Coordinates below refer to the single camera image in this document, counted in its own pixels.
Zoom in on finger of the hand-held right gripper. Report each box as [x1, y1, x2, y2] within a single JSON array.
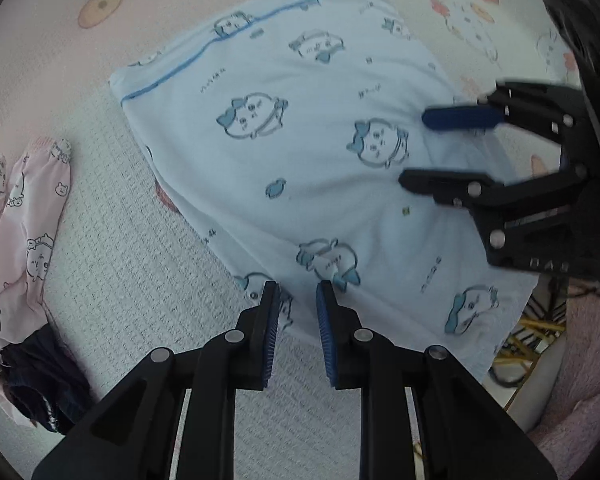
[[399, 162, 589, 217], [422, 80, 589, 149]]

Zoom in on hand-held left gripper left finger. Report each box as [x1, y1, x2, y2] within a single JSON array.
[[31, 281, 281, 480]]

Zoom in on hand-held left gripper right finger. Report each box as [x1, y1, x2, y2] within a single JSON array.
[[316, 281, 558, 480]]

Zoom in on light blue printed pants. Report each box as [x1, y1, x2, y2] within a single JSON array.
[[109, 0, 538, 386]]

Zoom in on pink and cream printed blanket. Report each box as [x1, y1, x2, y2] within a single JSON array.
[[0, 0, 586, 480]]

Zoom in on black garment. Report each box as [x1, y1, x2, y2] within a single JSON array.
[[0, 327, 93, 436]]

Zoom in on pink printed garment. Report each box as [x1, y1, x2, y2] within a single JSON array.
[[0, 137, 73, 426]]

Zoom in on gold wire frame stool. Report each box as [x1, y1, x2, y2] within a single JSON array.
[[490, 305, 567, 391]]

